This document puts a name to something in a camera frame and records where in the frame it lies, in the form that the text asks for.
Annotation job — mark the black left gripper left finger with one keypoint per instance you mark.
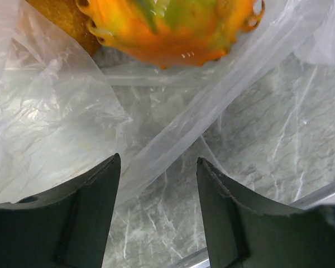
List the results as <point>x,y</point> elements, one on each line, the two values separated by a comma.
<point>65,226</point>

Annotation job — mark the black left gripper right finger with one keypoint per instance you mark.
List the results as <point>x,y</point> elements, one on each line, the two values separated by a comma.
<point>254,229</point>

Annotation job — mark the clear plastic bag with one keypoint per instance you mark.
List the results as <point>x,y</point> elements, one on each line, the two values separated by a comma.
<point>266,111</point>

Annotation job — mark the orange fruit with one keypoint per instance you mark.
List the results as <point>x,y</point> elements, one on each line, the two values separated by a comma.
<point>171,33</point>

